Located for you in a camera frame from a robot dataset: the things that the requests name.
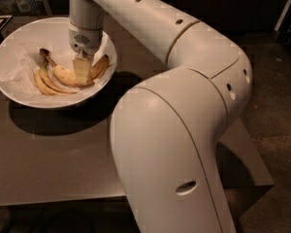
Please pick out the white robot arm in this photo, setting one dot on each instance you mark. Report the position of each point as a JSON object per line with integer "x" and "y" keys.
{"x": 164, "y": 130}

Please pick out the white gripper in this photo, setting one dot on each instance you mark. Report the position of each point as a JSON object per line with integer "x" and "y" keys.
{"x": 84, "y": 40}

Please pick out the white paper towel liner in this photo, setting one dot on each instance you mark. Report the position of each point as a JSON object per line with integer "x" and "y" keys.
{"x": 43, "y": 73}

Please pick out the spotted yellow banana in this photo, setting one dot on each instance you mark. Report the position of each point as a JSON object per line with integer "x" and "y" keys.
{"x": 68, "y": 77}

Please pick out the white ceramic bowl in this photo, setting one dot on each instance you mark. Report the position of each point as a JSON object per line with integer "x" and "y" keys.
{"x": 22, "y": 39}

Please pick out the yellow banana pair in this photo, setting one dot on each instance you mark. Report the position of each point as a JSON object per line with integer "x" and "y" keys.
{"x": 45, "y": 84}

